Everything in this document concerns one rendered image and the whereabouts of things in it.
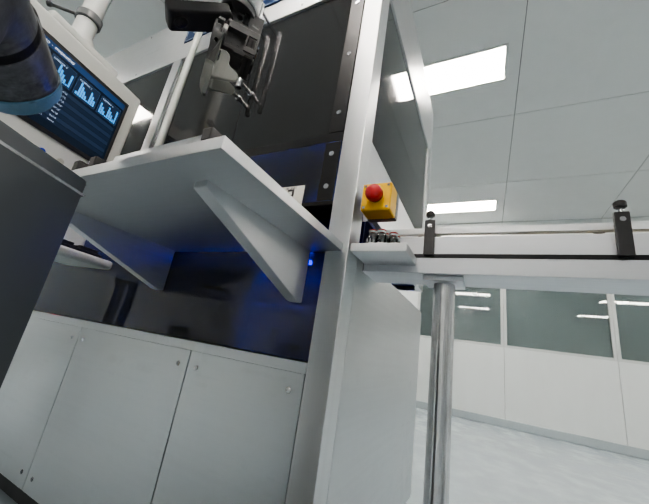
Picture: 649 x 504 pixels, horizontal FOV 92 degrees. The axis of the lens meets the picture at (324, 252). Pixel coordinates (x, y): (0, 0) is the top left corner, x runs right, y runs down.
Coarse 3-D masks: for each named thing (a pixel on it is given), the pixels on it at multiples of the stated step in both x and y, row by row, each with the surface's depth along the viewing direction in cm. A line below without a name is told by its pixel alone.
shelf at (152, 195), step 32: (128, 160) 49; (160, 160) 45; (192, 160) 44; (224, 160) 43; (96, 192) 61; (128, 192) 59; (160, 192) 57; (192, 192) 54; (256, 192) 50; (128, 224) 79; (160, 224) 75; (192, 224) 71; (288, 224) 62; (320, 224) 64
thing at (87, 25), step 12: (48, 0) 116; (96, 0) 122; (108, 0) 126; (72, 12) 120; (84, 12) 119; (96, 12) 122; (72, 24) 118; (84, 24) 119; (96, 24) 122; (84, 36) 117
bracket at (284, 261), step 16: (208, 192) 49; (224, 192) 52; (224, 208) 52; (240, 208) 55; (224, 224) 55; (240, 224) 55; (256, 224) 59; (240, 240) 58; (256, 240) 59; (272, 240) 63; (288, 240) 69; (256, 256) 61; (272, 256) 63; (288, 256) 69; (304, 256) 75; (272, 272) 64; (288, 272) 69; (304, 272) 75; (288, 288) 69
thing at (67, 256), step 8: (64, 248) 90; (56, 256) 93; (64, 256) 91; (72, 256) 93; (80, 256) 95; (88, 256) 97; (64, 264) 108; (72, 264) 105; (80, 264) 102; (88, 264) 99; (96, 264) 100; (104, 264) 102
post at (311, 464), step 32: (384, 0) 99; (384, 32) 99; (352, 96) 88; (352, 128) 84; (352, 160) 81; (352, 192) 78; (352, 224) 75; (352, 256) 75; (320, 288) 73; (352, 288) 75; (320, 320) 70; (320, 352) 67; (320, 384) 65; (320, 416) 63; (320, 448) 61; (320, 480) 61
